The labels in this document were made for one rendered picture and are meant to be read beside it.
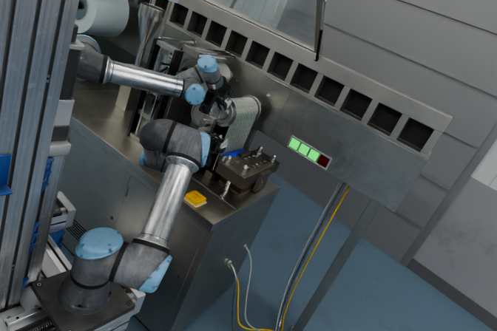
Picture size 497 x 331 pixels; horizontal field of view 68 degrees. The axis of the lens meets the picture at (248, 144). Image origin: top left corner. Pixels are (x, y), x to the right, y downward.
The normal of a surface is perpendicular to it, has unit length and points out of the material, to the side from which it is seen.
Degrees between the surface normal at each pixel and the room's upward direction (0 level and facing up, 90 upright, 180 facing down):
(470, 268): 90
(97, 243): 8
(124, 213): 90
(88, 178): 90
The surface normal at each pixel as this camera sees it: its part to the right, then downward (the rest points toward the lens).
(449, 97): -0.60, 0.08
